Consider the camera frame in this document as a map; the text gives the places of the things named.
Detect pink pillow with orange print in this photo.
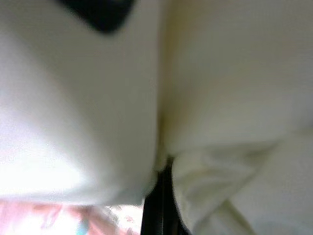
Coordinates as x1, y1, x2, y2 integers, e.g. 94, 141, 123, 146
0, 193, 145, 235

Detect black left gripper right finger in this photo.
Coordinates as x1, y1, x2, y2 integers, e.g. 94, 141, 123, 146
163, 156, 194, 235

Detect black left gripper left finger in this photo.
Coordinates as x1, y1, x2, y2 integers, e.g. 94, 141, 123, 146
142, 168, 164, 235

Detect cream cartoon print duvet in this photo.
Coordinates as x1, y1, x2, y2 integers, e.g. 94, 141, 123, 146
0, 0, 313, 235

